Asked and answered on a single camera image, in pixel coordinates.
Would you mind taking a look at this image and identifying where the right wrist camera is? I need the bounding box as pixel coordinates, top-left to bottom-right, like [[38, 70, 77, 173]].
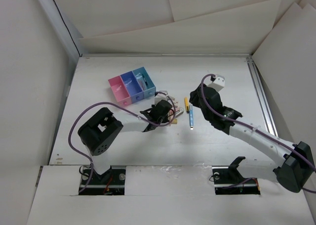
[[208, 74, 225, 92]]

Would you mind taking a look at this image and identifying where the pink container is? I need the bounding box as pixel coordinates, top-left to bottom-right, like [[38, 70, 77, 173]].
[[108, 76, 132, 107]]

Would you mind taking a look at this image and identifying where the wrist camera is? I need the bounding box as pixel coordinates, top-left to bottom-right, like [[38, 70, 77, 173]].
[[154, 90, 168, 105], [208, 74, 225, 92]]

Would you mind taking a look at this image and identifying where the light blue container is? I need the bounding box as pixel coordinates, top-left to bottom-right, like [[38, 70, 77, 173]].
[[132, 67, 156, 98]]

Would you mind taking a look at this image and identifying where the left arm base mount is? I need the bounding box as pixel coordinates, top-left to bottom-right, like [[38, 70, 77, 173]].
[[79, 165, 126, 196]]

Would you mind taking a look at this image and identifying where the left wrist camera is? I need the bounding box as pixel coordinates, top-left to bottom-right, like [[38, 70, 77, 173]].
[[154, 90, 168, 105]]

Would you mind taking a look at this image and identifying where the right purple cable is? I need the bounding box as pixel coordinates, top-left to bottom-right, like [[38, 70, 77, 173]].
[[201, 73, 316, 193]]

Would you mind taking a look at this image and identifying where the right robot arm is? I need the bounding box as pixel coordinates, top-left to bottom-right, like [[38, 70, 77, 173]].
[[189, 84, 316, 193]]

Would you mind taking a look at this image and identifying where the dark blue container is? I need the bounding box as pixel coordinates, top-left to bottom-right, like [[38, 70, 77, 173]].
[[121, 71, 144, 103]]

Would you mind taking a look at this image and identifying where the aluminium post left corner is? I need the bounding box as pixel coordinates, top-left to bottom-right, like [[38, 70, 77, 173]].
[[38, 0, 86, 64]]

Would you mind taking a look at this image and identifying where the light blue cutter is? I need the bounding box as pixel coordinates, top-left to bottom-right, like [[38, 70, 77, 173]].
[[189, 104, 194, 130]]

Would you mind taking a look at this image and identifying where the aluminium rail right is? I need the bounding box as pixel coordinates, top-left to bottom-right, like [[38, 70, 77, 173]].
[[246, 57, 278, 136]]

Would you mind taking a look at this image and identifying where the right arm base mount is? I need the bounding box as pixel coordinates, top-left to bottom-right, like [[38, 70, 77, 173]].
[[209, 156, 261, 195]]

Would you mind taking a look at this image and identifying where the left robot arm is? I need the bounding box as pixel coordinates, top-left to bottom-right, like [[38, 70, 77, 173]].
[[78, 99, 176, 184]]

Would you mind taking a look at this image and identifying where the yellow utility knife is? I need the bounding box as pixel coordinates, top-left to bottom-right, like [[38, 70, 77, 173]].
[[184, 97, 190, 112]]

